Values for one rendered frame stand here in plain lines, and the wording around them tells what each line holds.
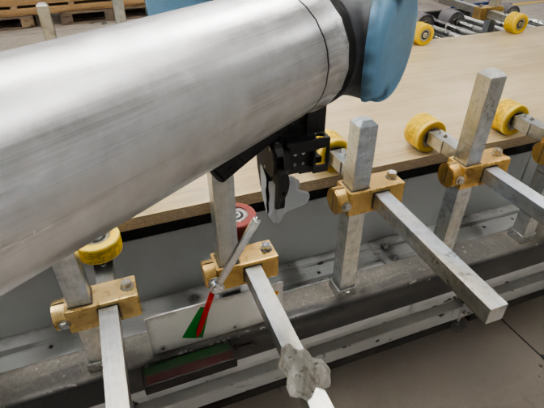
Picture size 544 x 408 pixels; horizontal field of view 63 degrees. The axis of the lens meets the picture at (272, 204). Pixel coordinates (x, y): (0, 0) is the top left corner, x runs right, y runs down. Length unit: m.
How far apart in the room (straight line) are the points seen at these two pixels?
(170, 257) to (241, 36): 0.84
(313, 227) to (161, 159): 0.94
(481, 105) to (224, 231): 0.51
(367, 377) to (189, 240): 0.94
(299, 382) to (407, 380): 1.13
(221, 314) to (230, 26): 0.68
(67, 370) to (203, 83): 0.78
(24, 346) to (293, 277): 0.61
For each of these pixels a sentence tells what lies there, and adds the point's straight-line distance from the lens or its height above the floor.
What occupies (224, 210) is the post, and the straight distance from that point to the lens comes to 0.72.
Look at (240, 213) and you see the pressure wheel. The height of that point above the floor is 0.91.
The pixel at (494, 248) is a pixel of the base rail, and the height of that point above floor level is 0.70.
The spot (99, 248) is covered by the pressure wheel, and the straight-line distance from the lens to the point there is 0.82.
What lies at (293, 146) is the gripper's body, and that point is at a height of 1.14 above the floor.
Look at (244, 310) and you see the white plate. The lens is 0.88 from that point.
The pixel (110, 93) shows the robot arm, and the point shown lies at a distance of 0.19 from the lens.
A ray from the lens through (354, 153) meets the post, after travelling 0.77.
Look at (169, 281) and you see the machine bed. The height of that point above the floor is 0.66.
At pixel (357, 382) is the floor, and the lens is 1.70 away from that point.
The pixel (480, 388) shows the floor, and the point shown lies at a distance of 1.81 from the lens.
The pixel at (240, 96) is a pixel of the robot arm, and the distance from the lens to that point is 0.22.
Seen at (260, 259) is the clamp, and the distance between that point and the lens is 0.80.
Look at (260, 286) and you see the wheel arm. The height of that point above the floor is 0.86.
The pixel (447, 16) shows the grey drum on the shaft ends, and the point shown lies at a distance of 2.83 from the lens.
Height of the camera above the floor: 1.41
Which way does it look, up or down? 36 degrees down
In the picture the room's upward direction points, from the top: straight up
